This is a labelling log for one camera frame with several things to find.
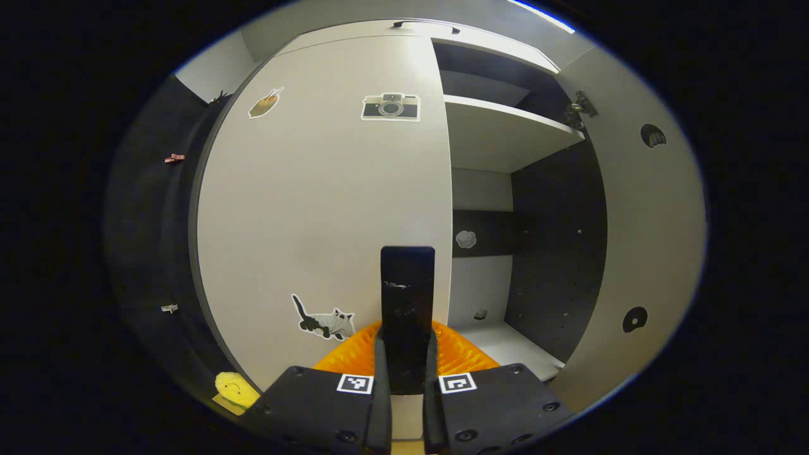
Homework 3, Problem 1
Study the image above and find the metal door hinge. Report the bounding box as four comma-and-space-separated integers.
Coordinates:
564, 90, 598, 130

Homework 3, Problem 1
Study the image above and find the white cabinet shelf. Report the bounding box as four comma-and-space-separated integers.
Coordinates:
442, 95, 585, 174

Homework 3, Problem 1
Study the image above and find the beige double-door shoe cabinet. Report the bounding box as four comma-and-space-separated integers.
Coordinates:
243, 18, 607, 383

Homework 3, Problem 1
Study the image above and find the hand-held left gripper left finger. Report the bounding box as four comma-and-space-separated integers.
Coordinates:
243, 321, 392, 455

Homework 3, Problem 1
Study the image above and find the black backdrop cloth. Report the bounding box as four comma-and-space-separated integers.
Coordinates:
104, 73, 253, 405

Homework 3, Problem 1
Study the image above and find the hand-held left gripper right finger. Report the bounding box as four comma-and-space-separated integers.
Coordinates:
423, 319, 573, 455

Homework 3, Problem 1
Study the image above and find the beige cabinet door camera sticker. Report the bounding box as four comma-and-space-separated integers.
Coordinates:
197, 35, 453, 392

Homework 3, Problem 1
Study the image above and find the black cabinet flap handle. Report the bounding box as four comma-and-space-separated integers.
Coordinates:
392, 20, 461, 34

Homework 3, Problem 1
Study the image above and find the black door handle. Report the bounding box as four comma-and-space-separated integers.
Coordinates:
380, 246, 435, 396

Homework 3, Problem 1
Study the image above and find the beige cabinet door headphone sticker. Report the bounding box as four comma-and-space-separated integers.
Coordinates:
556, 44, 707, 411

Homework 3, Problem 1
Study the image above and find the yellow plush toy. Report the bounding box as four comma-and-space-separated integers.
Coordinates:
215, 372, 261, 408

